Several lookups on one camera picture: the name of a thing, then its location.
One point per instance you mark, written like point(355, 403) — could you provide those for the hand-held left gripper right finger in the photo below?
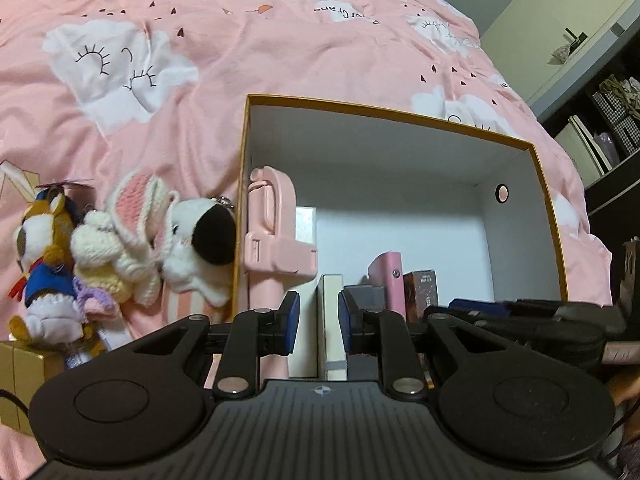
point(344, 324)

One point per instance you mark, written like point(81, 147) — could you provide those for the pink selfie stick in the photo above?
point(265, 250)

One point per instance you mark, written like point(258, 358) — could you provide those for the person's right hand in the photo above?
point(625, 352)

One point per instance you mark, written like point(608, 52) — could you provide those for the pink printed blanket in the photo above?
point(300, 35)

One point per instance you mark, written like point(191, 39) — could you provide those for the pale purple bag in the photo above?
point(607, 145)

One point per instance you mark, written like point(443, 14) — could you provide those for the dark grey box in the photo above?
point(365, 292)

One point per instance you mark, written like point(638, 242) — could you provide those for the white cardboard box orange rim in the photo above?
point(400, 160)

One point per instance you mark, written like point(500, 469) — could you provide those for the flat white box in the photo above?
point(582, 150)

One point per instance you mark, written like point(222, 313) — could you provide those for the brown printed box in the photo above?
point(421, 290)

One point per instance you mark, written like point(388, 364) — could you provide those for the gold cardboard box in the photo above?
point(25, 375)

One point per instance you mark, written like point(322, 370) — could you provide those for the brown fox plush blue outfit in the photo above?
point(45, 230)

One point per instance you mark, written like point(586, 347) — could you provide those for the white dog plush black ear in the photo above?
point(190, 255)

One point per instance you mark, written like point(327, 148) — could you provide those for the cream cabinet door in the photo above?
point(560, 5)

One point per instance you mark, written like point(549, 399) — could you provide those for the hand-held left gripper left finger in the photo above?
point(292, 321)

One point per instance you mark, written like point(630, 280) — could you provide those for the slim white box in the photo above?
point(331, 305)

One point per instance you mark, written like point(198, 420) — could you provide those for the black shelf unit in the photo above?
point(600, 195)

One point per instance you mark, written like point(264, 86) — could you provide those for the knitted white bunny plush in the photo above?
point(130, 205)

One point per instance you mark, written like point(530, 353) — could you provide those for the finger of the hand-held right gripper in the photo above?
point(477, 306)

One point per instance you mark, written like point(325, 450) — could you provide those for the pink striped pouch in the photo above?
point(192, 310)

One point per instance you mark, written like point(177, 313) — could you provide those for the houndstooth bag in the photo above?
point(617, 110)

